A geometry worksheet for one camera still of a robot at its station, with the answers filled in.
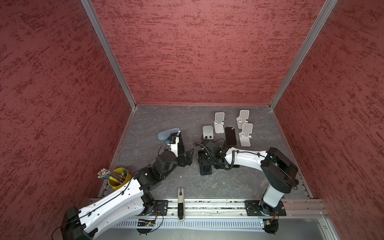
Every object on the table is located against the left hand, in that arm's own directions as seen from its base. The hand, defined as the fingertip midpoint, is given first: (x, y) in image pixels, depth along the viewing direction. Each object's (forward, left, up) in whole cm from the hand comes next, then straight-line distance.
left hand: (186, 152), depth 76 cm
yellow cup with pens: (-12, +35, -7) cm, 37 cm away
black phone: (-3, -11, -16) cm, 19 cm away
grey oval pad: (+24, +18, -20) cm, 36 cm away
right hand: (0, -9, -16) cm, 18 cm away
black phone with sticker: (+22, -30, -18) cm, 41 cm away
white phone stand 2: (+19, -38, -12) cm, 44 cm away
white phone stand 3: (+29, -21, -13) cm, 38 cm away
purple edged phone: (+7, +4, -11) cm, 14 cm away
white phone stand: (+33, -39, -8) cm, 52 cm away
